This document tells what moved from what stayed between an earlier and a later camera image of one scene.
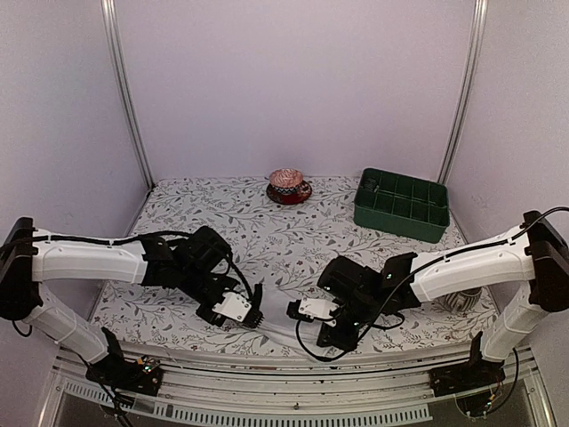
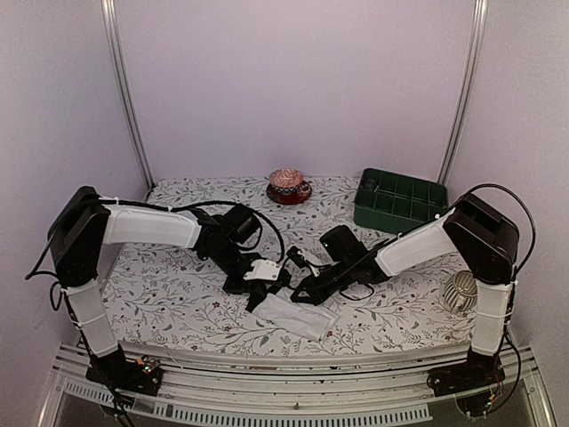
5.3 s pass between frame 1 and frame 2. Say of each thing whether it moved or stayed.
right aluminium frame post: stayed
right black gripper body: moved
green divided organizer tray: stayed
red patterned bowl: stayed
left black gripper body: moved
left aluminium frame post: stayed
